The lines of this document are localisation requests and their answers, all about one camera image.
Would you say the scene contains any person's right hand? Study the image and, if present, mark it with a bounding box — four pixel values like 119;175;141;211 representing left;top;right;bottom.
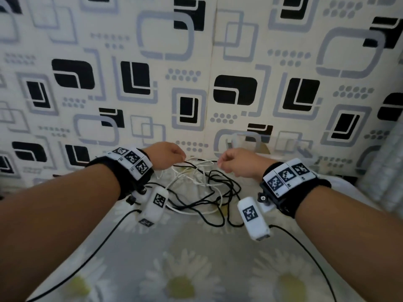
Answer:
218;148;277;182

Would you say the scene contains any person's left hand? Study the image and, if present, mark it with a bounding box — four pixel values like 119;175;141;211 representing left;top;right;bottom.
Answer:
143;142;187;171

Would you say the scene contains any white cable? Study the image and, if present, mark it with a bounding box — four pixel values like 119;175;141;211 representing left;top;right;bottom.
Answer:
156;159;227;216

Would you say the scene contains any person's left forearm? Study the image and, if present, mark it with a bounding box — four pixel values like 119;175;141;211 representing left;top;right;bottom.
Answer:
0;163;122;302

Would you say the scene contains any person's right forearm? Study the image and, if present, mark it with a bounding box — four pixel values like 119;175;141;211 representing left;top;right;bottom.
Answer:
294;185;403;302

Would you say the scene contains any daisy print sheet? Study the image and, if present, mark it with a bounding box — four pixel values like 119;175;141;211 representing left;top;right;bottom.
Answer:
25;160;378;302

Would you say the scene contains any grey patterned fabric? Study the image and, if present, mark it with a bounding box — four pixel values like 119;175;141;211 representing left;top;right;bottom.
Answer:
356;116;403;214

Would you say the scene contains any black wrist strap with markers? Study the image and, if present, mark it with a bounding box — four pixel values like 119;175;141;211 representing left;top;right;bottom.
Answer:
86;147;154;199
259;158;332;218

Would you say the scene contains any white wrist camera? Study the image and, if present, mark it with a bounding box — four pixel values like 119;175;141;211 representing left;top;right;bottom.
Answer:
237;197;271;242
137;185;170;228

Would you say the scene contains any black camera cable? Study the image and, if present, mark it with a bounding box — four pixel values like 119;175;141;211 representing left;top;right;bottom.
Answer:
27;209;141;302
270;225;338;302

